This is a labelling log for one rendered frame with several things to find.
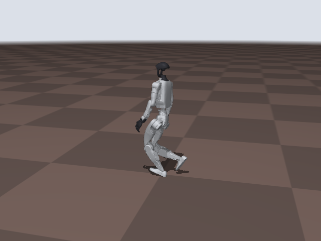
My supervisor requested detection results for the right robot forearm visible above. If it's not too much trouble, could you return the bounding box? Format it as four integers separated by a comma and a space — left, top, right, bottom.
166, 103, 173, 115

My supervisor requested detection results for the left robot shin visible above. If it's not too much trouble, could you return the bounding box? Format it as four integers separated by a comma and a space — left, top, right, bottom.
144, 145, 164, 171

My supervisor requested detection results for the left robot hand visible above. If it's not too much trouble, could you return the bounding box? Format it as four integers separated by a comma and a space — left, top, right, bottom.
135, 118, 146, 132

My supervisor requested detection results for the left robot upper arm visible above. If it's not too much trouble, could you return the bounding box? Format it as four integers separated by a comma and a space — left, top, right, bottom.
150, 82, 162, 107

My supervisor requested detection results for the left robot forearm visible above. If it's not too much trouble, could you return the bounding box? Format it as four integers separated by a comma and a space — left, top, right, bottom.
141, 100, 152, 120

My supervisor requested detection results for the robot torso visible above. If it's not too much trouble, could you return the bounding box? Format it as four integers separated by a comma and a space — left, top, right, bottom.
156, 78, 172, 127

